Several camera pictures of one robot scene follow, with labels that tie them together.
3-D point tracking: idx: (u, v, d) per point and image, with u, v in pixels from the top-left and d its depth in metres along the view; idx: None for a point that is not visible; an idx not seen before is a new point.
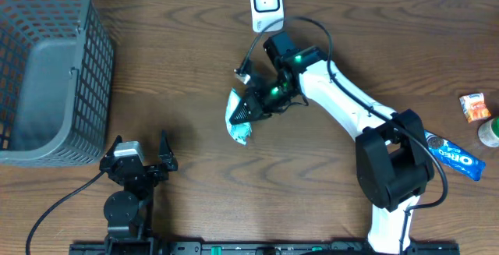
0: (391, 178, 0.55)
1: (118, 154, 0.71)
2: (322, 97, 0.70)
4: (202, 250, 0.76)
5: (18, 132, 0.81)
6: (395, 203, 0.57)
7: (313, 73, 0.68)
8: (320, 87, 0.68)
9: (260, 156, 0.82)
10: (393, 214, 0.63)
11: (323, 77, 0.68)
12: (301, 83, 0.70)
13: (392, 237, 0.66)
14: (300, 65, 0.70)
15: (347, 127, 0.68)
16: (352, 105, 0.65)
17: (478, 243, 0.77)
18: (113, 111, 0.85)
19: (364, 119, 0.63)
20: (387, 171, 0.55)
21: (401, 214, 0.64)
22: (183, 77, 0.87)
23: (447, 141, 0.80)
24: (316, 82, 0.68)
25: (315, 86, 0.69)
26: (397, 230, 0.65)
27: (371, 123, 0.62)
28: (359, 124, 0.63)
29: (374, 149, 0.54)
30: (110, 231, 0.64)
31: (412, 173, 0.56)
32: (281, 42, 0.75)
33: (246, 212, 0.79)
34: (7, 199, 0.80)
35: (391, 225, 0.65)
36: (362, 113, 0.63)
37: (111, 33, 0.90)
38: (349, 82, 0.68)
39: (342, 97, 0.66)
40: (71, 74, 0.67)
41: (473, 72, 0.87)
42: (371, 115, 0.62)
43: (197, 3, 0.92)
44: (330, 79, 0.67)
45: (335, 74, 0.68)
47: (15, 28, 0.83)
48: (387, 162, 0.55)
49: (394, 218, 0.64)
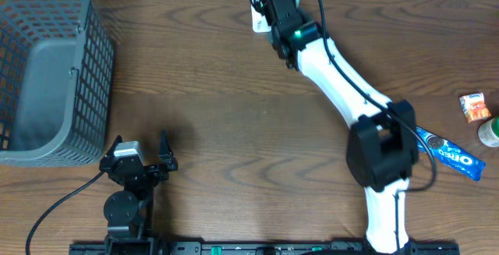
0: (380, 163, 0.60)
1: (118, 154, 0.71)
2: (319, 76, 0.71)
4: (202, 250, 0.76)
5: (18, 132, 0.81)
6: (383, 181, 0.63)
7: (312, 50, 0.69)
8: (318, 66, 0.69)
9: (260, 157, 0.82)
10: (383, 199, 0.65)
11: (322, 55, 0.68)
12: (300, 59, 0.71)
13: (387, 228, 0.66)
14: (299, 41, 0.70)
15: (344, 113, 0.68)
16: (350, 90, 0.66)
17: (478, 244, 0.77)
18: (113, 111, 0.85)
19: (360, 107, 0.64)
20: (376, 156, 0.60)
21: (392, 200, 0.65)
22: (183, 77, 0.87)
23: (447, 141, 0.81)
24: (313, 59, 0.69)
25: (313, 65, 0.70)
26: (390, 218, 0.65)
27: (366, 111, 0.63)
28: (355, 110, 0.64)
29: (367, 136, 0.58)
30: (110, 231, 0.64)
31: (400, 157, 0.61)
32: (282, 4, 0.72)
33: (246, 212, 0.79)
34: (7, 199, 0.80)
35: (384, 214, 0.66)
36: (359, 100, 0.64)
37: (111, 33, 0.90)
38: (346, 63, 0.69)
39: (340, 80, 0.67)
40: (71, 75, 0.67)
41: (473, 72, 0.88)
42: (368, 104, 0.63)
43: (197, 3, 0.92)
44: (328, 59, 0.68)
45: (334, 54, 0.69)
47: (15, 29, 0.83)
48: (378, 147, 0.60)
49: (384, 205, 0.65)
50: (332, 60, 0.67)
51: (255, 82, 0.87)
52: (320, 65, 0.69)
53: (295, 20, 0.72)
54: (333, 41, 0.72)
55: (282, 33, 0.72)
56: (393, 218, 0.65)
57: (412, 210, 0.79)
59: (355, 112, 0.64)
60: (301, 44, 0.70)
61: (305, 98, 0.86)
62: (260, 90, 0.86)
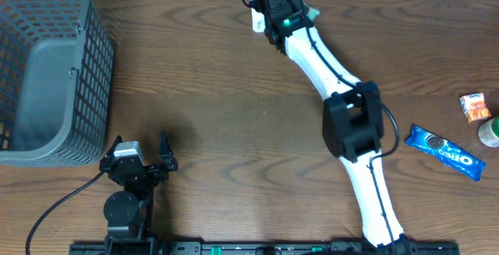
0: (349, 135, 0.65)
1: (118, 154, 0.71)
2: (302, 60, 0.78)
4: (202, 250, 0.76)
5: (18, 132, 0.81)
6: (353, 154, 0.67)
7: (297, 37, 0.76)
8: (302, 51, 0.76)
9: (260, 157, 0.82)
10: (362, 178, 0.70)
11: (305, 41, 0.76)
12: (287, 44, 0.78)
13: (376, 213, 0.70)
14: (287, 29, 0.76)
15: (320, 90, 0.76)
16: (326, 71, 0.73)
17: (478, 244, 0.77)
18: (113, 111, 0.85)
19: (334, 86, 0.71)
20: (345, 129, 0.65)
21: (370, 178, 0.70)
22: (183, 77, 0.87)
23: (447, 141, 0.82)
24: (298, 45, 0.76)
25: (297, 50, 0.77)
26: (371, 193, 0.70)
27: (338, 89, 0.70)
28: (330, 88, 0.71)
29: (337, 110, 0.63)
30: (110, 231, 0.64)
31: (367, 130, 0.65)
32: None
33: (247, 212, 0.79)
34: (7, 198, 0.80)
35: (368, 196, 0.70)
36: (333, 79, 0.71)
37: (111, 33, 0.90)
38: (327, 51, 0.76)
39: (319, 63, 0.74)
40: (71, 74, 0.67)
41: (473, 72, 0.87)
42: (340, 83, 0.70)
43: (197, 3, 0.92)
44: (311, 44, 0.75)
45: (316, 41, 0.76)
47: (15, 28, 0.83)
48: (348, 121, 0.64)
49: (366, 185, 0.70)
50: (313, 46, 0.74)
51: (255, 82, 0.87)
52: (302, 49, 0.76)
53: (285, 8, 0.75)
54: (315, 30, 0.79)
55: (273, 19, 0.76)
56: (376, 200, 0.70)
57: (412, 210, 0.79)
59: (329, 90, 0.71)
60: (288, 31, 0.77)
61: (305, 98, 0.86)
62: (260, 90, 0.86)
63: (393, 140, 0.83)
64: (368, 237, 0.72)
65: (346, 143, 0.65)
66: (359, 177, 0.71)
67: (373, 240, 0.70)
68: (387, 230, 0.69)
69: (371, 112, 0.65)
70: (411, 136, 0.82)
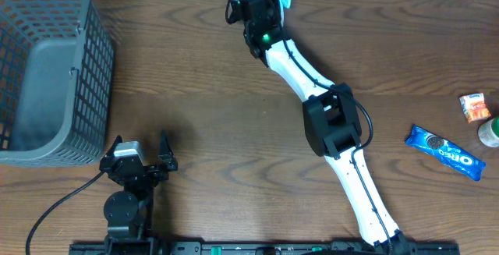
0: (328, 134, 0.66)
1: (118, 154, 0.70)
2: (282, 70, 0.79)
4: (202, 250, 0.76)
5: (18, 133, 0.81)
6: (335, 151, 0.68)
7: (276, 47, 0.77)
8: (280, 62, 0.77)
9: (260, 156, 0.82)
10: (348, 176, 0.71)
11: (281, 53, 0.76)
12: (268, 57, 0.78)
13: (367, 210, 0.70)
14: (267, 43, 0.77)
15: (300, 97, 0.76)
16: (302, 78, 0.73)
17: (479, 244, 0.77)
18: (112, 111, 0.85)
19: (310, 90, 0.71)
20: (324, 128, 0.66)
21: (355, 175, 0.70)
22: (183, 77, 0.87)
23: (447, 141, 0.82)
24: (276, 56, 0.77)
25: (276, 61, 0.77)
26: (359, 189, 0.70)
27: (316, 93, 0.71)
28: (307, 93, 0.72)
29: (315, 111, 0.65)
30: (110, 231, 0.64)
31: (345, 128, 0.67)
32: (258, 8, 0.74)
33: (246, 212, 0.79)
34: (6, 198, 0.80)
35: (357, 194, 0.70)
36: (309, 84, 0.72)
37: (111, 33, 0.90)
38: (304, 59, 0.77)
39: (296, 71, 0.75)
40: (71, 75, 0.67)
41: (473, 72, 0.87)
42: (316, 86, 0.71)
43: (197, 3, 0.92)
44: (288, 55, 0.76)
45: (292, 51, 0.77)
47: (15, 28, 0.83)
48: (325, 120, 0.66)
49: (353, 183, 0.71)
50: (291, 56, 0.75)
51: (255, 82, 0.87)
52: (281, 61, 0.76)
53: (268, 20, 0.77)
54: (291, 40, 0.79)
55: (254, 32, 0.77)
56: (365, 196, 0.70)
57: (412, 210, 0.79)
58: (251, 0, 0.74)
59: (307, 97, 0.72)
60: (268, 45, 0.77)
61: None
62: (260, 91, 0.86)
63: (393, 140, 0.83)
64: (364, 236, 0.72)
65: (327, 141, 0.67)
66: (346, 175, 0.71)
67: (368, 239, 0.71)
68: (380, 226, 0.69)
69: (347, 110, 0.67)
70: (411, 136, 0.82)
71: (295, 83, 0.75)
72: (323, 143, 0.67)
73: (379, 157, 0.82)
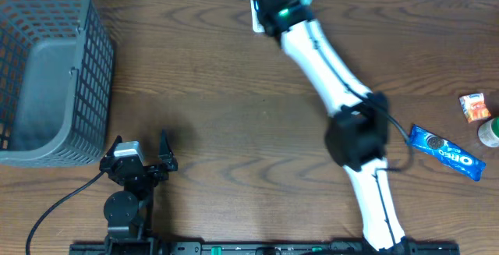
0: (356, 147, 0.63)
1: (118, 154, 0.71)
2: (302, 59, 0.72)
4: (202, 250, 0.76)
5: (19, 133, 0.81)
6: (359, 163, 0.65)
7: (298, 33, 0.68)
8: (302, 51, 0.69)
9: (260, 157, 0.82)
10: (366, 186, 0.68)
11: (306, 40, 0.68)
12: (287, 41, 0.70)
13: (379, 219, 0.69)
14: (284, 19, 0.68)
15: (323, 95, 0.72)
16: (333, 79, 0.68)
17: (478, 244, 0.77)
18: (112, 111, 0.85)
19: (341, 95, 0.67)
20: (353, 141, 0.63)
21: (374, 186, 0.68)
22: (183, 77, 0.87)
23: (447, 141, 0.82)
24: (298, 43, 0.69)
25: (297, 49, 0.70)
26: (376, 200, 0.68)
27: (346, 99, 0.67)
28: (337, 98, 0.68)
29: (348, 124, 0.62)
30: (110, 231, 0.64)
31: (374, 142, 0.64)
32: None
33: (247, 212, 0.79)
34: (6, 199, 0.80)
35: (372, 203, 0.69)
36: (341, 88, 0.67)
37: (111, 33, 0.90)
38: (330, 50, 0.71)
39: (323, 68, 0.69)
40: (71, 75, 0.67)
41: (473, 72, 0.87)
42: (348, 93, 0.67)
43: (197, 2, 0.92)
44: (313, 45, 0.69)
45: (317, 40, 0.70)
47: (15, 28, 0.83)
48: (355, 133, 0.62)
49: (369, 191, 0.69)
50: (316, 47, 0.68)
51: (255, 82, 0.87)
52: (305, 51, 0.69)
53: None
54: (316, 23, 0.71)
55: (267, 5, 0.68)
56: (378, 206, 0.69)
57: (412, 210, 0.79)
58: None
59: (337, 101, 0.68)
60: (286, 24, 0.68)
61: (305, 98, 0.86)
62: (260, 91, 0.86)
63: (393, 140, 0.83)
64: (369, 240, 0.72)
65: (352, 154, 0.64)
66: (363, 185, 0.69)
67: (373, 243, 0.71)
68: (387, 235, 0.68)
69: (380, 122, 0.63)
70: (411, 136, 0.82)
71: (320, 79, 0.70)
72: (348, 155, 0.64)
73: None
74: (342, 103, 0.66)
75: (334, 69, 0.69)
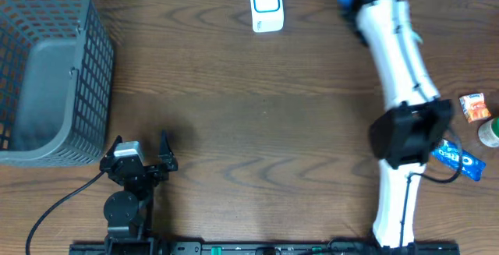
0: (400, 148, 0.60)
1: (118, 154, 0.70)
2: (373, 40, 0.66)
4: (202, 250, 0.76)
5: (19, 133, 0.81)
6: (397, 160, 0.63)
7: (382, 9, 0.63)
8: (381, 30, 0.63)
9: (260, 157, 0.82)
10: (395, 186, 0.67)
11: (389, 20, 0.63)
12: (366, 15, 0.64)
13: (395, 219, 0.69)
14: None
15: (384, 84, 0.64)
16: (405, 72, 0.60)
17: (478, 244, 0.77)
18: (113, 111, 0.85)
19: (407, 92, 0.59)
20: (401, 141, 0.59)
21: (403, 188, 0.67)
22: (183, 78, 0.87)
23: (447, 141, 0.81)
24: (379, 17, 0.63)
25: (375, 25, 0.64)
26: (400, 200, 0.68)
27: (412, 98, 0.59)
28: (401, 92, 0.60)
29: (404, 125, 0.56)
30: (110, 231, 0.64)
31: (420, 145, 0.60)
32: None
33: (247, 213, 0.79)
34: (7, 198, 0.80)
35: (394, 202, 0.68)
36: (409, 85, 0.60)
37: (111, 33, 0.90)
38: (412, 40, 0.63)
39: (398, 54, 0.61)
40: (71, 75, 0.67)
41: (473, 72, 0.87)
42: (415, 91, 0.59)
43: (197, 3, 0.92)
44: (395, 27, 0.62)
45: (401, 25, 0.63)
47: (15, 28, 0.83)
48: (406, 135, 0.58)
49: (397, 193, 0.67)
50: (396, 33, 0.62)
51: (255, 82, 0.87)
52: (384, 29, 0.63)
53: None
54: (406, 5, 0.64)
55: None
56: (400, 208, 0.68)
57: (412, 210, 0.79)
58: None
59: (401, 95, 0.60)
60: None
61: (305, 98, 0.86)
62: (260, 91, 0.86)
63: None
64: (376, 233, 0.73)
65: (394, 154, 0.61)
66: (393, 184, 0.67)
67: (380, 238, 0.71)
68: (398, 235, 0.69)
69: (434, 131, 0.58)
70: None
71: (391, 69, 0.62)
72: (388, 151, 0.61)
73: None
74: (407, 100, 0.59)
75: (412, 63, 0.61)
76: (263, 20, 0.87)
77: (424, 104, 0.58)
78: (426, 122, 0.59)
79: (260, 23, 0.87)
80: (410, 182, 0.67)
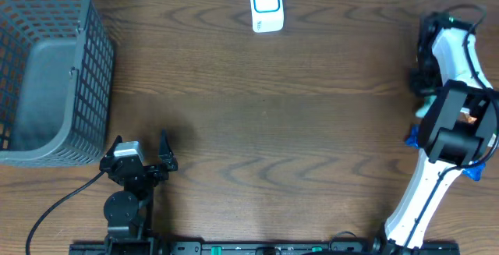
0: (445, 128, 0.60)
1: (118, 155, 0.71)
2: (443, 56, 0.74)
4: (202, 250, 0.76)
5: (19, 132, 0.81)
6: (437, 149, 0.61)
7: (454, 31, 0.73)
8: (450, 44, 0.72)
9: (260, 157, 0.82)
10: (425, 182, 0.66)
11: (458, 37, 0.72)
12: (440, 36, 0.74)
13: (412, 215, 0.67)
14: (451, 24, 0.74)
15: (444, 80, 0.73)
16: (463, 67, 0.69)
17: (478, 244, 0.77)
18: (113, 111, 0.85)
19: (465, 79, 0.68)
20: (447, 118, 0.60)
21: (431, 185, 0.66)
22: (183, 78, 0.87)
23: None
24: (451, 35, 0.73)
25: (447, 41, 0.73)
26: (424, 197, 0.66)
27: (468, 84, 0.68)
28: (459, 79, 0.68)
29: (453, 97, 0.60)
30: (110, 231, 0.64)
31: (466, 136, 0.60)
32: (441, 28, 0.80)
33: (247, 212, 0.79)
34: (7, 198, 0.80)
35: (419, 197, 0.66)
36: (466, 75, 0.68)
37: (111, 33, 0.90)
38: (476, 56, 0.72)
39: (458, 58, 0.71)
40: (72, 75, 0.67)
41: None
42: (473, 79, 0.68)
43: (197, 3, 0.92)
44: (462, 43, 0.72)
45: (468, 42, 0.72)
47: (15, 28, 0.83)
48: (455, 111, 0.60)
49: (422, 189, 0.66)
50: (465, 44, 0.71)
51: (255, 82, 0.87)
52: (451, 43, 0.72)
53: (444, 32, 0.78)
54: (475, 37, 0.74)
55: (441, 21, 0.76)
56: (420, 207, 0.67)
57: None
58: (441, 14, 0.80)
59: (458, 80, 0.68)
60: (447, 26, 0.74)
61: (305, 98, 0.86)
62: (260, 91, 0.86)
63: (393, 140, 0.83)
64: (385, 226, 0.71)
65: (440, 139, 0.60)
66: (423, 178, 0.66)
67: (387, 231, 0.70)
68: (408, 232, 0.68)
69: (483, 120, 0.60)
70: (411, 137, 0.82)
71: (451, 65, 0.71)
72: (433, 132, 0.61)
73: (378, 157, 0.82)
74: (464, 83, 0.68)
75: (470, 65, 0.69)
76: (263, 20, 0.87)
77: (479, 90, 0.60)
78: (477, 115, 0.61)
79: (260, 23, 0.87)
80: (440, 181, 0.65)
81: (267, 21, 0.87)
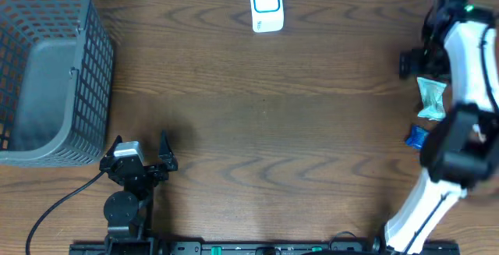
0: (453, 152, 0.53)
1: (118, 155, 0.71)
2: (454, 58, 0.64)
4: (202, 250, 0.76)
5: (18, 133, 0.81)
6: (441, 171, 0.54)
7: (470, 26, 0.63)
8: (464, 44, 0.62)
9: (260, 157, 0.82)
10: (423, 201, 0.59)
11: (473, 33, 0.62)
12: (454, 30, 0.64)
13: (408, 229, 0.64)
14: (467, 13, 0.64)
15: (456, 91, 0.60)
16: (477, 77, 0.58)
17: (478, 244, 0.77)
18: (113, 111, 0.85)
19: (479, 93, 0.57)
20: (458, 142, 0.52)
21: (433, 206, 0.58)
22: (183, 78, 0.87)
23: None
24: (467, 33, 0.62)
25: (461, 38, 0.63)
26: (422, 216, 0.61)
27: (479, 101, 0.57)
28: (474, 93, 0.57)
29: (464, 119, 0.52)
30: (110, 231, 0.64)
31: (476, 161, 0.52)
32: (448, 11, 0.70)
33: (247, 212, 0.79)
34: (7, 198, 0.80)
35: (415, 216, 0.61)
36: (481, 87, 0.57)
37: (111, 33, 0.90)
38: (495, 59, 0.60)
39: (475, 64, 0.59)
40: (71, 74, 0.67)
41: None
42: (486, 97, 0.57)
43: (197, 3, 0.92)
44: (478, 44, 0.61)
45: (486, 43, 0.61)
47: (15, 28, 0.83)
48: (466, 134, 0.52)
49: (423, 207, 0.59)
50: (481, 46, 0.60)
51: (255, 82, 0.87)
52: (468, 41, 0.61)
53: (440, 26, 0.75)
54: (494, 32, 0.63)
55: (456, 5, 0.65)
56: (418, 223, 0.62)
57: None
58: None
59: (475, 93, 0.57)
60: (466, 17, 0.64)
61: (305, 98, 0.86)
62: (260, 90, 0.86)
63: (393, 140, 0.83)
64: (386, 230, 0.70)
65: (444, 160, 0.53)
66: (422, 198, 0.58)
67: (387, 238, 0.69)
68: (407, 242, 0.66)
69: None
70: (411, 136, 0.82)
71: (463, 72, 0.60)
72: (440, 154, 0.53)
73: (379, 157, 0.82)
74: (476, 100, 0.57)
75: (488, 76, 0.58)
76: (263, 20, 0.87)
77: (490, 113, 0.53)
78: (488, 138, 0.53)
79: (260, 23, 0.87)
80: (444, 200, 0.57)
81: (267, 21, 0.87)
